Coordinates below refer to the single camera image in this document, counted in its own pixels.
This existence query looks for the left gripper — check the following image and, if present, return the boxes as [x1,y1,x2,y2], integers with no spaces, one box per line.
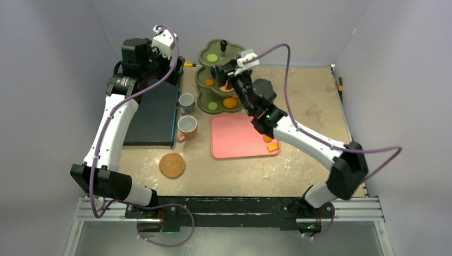
[141,39,183,86]

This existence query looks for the round bread bun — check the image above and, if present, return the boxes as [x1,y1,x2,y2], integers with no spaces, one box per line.
[219,85,234,93]

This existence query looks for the orange egg tart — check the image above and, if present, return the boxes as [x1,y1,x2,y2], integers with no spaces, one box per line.
[223,97,238,109]

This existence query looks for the chocolate chip cookie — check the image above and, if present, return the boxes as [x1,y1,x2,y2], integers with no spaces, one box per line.
[263,135,273,143]
[204,78,215,87]

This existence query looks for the green three-tier stand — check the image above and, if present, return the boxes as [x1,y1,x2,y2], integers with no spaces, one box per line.
[195,38,244,115]

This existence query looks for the green macaron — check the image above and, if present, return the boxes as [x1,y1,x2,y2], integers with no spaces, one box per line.
[206,53,219,63]
[208,102,218,111]

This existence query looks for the pink serving tray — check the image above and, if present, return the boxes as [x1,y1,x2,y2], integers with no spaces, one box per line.
[210,114,280,159]

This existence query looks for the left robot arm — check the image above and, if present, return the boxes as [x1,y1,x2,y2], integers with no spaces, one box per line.
[70,36,180,218]

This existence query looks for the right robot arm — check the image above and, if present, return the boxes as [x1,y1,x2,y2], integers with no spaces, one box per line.
[210,60,368,217]

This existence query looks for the grey mug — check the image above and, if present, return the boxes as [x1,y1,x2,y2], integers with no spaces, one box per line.
[178,93,195,116]

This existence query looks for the dark blue flat box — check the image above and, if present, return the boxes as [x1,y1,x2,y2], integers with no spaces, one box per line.
[123,82,180,147]

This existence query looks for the pink mug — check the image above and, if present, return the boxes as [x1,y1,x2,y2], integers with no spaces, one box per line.
[176,115,198,143]

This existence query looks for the square orange cracker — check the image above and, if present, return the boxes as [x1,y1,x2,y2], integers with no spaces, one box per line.
[267,142,280,153]

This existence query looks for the woven rattan coaster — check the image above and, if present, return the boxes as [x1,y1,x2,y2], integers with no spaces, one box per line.
[159,153,185,179]

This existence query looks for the yellow black tool right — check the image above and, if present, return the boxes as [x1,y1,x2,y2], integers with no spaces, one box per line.
[338,76,343,95]

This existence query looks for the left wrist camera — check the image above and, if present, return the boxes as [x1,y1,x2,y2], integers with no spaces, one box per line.
[151,26,179,60]

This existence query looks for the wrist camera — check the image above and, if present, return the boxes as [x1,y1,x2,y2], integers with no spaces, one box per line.
[151,26,179,60]
[236,49,260,69]

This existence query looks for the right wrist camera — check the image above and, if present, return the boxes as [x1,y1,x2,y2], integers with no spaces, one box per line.
[236,49,260,69]

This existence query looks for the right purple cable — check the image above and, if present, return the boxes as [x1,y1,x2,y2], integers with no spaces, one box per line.
[244,43,403,241]

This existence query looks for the purple cable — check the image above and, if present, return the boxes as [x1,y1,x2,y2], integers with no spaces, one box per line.
[88,23,196,248]
[244,43,403,241]

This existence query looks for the black base frame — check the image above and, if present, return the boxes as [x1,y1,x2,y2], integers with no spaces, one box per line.
[125,188,333,233]

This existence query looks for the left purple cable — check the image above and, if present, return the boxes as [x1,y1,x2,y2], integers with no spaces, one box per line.
[88,23,196,248]

